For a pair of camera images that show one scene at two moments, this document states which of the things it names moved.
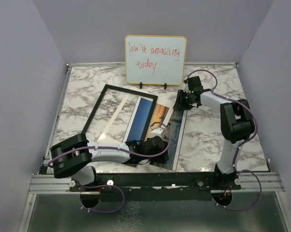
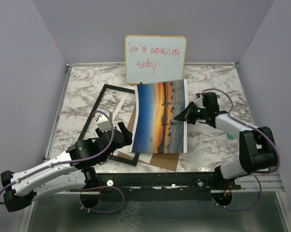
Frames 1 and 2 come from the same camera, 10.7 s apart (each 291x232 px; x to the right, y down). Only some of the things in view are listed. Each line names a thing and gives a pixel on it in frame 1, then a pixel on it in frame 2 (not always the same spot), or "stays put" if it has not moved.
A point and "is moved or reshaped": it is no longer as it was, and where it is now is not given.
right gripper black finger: (177, 105) to (185, 114)
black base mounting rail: (162, 186) stays put
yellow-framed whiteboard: (155, 59) stays put
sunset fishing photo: (160, 115) is moved or reshaped
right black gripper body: (185, 99) to (198, 113)
